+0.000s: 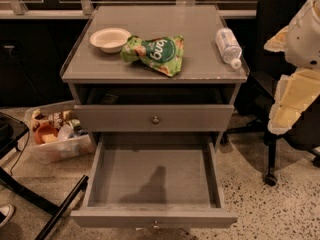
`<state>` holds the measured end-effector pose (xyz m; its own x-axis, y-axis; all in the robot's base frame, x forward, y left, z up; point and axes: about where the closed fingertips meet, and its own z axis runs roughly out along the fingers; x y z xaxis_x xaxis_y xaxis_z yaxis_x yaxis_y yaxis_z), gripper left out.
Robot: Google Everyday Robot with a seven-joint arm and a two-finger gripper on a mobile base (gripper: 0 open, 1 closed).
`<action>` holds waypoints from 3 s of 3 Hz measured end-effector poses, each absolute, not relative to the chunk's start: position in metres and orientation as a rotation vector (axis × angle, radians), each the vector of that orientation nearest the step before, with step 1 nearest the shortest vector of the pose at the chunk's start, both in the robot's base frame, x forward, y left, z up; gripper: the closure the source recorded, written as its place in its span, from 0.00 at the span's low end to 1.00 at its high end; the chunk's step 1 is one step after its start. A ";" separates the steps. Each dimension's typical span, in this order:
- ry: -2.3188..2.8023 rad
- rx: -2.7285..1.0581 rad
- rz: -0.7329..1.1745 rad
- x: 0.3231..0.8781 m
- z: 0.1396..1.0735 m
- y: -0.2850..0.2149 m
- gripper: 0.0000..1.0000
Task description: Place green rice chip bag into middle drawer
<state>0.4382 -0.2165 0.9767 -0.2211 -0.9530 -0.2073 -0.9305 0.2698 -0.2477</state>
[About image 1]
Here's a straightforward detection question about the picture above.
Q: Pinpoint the green rice chip bag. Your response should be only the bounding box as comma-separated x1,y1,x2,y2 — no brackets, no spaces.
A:
120,35,184,77

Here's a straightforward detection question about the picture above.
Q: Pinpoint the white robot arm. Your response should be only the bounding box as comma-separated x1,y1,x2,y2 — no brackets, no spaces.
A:
264,0,320,135

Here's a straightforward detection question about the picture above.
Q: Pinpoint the grey drawer cabinet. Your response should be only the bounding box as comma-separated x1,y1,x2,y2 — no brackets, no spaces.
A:
62,5,248,141

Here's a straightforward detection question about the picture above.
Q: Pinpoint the open grey middle drawer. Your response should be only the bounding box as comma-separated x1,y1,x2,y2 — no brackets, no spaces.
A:
71,133,237,228

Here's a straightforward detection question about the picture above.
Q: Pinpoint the closed grey upper drawer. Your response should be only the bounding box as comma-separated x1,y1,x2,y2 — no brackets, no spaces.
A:
74,105,233,132

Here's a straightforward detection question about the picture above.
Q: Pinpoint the black office chair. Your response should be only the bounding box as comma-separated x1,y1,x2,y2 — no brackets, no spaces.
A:
233,0,320,186

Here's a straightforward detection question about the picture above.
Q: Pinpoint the clear plastic water bottle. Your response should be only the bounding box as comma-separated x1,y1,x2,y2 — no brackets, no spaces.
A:
215,28,242,69

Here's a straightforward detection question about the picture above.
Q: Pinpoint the round metal upper knob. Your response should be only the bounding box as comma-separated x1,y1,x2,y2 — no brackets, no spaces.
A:
152,116,160,124

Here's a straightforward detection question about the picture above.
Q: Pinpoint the round metal knob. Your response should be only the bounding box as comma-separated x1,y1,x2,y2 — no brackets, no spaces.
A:
152,221,160,230
152,116,160,124

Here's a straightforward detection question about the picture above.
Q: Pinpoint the white paper bowl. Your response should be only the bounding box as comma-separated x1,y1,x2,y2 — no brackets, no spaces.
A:
90,28,131,54

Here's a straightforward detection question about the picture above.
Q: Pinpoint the round metal lower knob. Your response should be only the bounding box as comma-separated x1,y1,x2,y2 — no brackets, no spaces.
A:
152,221,160,230

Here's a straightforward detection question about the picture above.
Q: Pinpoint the snack package in bin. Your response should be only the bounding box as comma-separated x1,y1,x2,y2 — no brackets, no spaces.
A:
30,109,73,131

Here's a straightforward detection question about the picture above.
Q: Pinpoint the clear plastic storage bin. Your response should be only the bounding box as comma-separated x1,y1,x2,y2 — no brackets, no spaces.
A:
24,100,95,164

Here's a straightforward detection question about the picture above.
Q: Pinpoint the orange bowl in bin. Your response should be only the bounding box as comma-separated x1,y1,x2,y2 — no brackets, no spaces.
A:
34,124,58,144

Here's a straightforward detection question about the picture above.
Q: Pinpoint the white sneaker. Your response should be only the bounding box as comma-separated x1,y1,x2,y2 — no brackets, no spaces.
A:
0,204,15,228

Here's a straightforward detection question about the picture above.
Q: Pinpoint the black table frame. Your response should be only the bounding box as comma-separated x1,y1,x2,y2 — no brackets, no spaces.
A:
0,112,90,240

